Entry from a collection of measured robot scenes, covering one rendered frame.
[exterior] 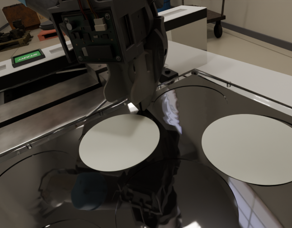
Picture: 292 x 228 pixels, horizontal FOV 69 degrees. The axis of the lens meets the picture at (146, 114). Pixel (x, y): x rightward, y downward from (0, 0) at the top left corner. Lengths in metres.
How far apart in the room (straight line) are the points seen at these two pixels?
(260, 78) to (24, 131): 0.48
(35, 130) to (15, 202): 0.15
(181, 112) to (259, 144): 0.10
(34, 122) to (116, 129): 0.18
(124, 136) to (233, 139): 0.13
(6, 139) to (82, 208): 0.22
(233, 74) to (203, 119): 0.29
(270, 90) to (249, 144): 0.27
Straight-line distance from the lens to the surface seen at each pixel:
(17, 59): 0.47
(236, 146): 0.24
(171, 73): 0.38
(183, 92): 0.33
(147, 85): 0.27
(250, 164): 0.23
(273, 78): 0.54
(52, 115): 0.41
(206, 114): 0.28
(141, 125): 0.28
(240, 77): 0.54
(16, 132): 0.41
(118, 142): 0.26
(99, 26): 0.19
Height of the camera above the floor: 1.07
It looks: 35 degrees down
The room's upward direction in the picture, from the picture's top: 12 degrees counter-clockwise
